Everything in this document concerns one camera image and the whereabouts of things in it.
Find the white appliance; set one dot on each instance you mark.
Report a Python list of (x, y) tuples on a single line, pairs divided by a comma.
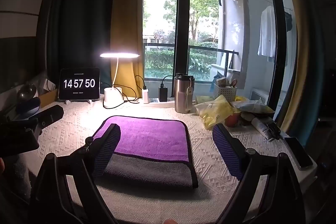
[(259, 96)]

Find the tablet with clock display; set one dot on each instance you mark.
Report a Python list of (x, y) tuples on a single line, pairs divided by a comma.
[(79, 83)]

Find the dark green curtain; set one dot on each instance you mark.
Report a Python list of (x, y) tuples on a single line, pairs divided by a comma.
[(78, 16)]

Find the balcony railing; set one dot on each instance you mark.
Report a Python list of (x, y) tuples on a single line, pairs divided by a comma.
[(204, 48)]

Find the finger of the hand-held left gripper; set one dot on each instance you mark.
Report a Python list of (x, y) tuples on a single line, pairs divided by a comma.
[(29, 106), (50, 113)]

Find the black charger plug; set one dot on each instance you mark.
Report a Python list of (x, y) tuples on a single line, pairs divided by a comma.
[(163, 93)]

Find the white plastic basket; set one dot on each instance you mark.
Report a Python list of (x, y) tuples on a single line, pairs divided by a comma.
[(225, 92)]

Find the cardboard box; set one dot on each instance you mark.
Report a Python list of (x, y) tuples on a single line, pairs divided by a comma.
[(48, 96)]

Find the white hanging shirt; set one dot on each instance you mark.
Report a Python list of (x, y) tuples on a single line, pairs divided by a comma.
[(267, 31)]

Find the shiny metal dome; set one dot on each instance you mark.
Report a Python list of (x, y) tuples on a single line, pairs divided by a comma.
[(26, 91)]

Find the black smartphone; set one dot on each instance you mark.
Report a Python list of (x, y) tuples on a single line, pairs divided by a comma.
[(299, 151)]

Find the dark hanging garment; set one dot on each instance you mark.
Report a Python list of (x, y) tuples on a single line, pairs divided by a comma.
[(288, 19)]

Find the white charger plug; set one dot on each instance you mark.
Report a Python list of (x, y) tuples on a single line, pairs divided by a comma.
[(145, 95)]

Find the white power strip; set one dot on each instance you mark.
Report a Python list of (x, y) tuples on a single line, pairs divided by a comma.
[(157, 102)]

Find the white tube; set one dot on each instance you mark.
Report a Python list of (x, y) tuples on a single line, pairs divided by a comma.
[(261, 128)]

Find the black hair clip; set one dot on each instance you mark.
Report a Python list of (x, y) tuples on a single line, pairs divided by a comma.
[(272, 130)]

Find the yellow curtain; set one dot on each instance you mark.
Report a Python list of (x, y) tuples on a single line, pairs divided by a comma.
[(126, 16)]

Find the stainless steel tumbler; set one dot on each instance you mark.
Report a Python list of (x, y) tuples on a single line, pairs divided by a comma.
[(183, 94)]

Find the white textured tablecloth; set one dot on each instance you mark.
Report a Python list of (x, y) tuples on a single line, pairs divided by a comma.
[(204, 155)]

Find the purple and grey towel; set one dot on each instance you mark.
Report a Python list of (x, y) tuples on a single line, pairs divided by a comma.
[(147, 134)]

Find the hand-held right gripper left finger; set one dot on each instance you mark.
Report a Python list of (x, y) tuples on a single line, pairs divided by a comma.
[(108, 148)]

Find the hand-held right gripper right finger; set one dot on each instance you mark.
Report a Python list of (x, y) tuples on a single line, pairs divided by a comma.
[(226, 150)]

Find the white desk lamp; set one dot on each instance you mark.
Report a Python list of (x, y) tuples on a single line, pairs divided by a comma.
[(115, 74)]

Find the red cup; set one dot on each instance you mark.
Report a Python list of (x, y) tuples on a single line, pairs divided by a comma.
[(232, 119)]

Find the yellow plastic bag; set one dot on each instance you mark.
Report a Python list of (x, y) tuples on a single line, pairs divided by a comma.
[(214, 111)]

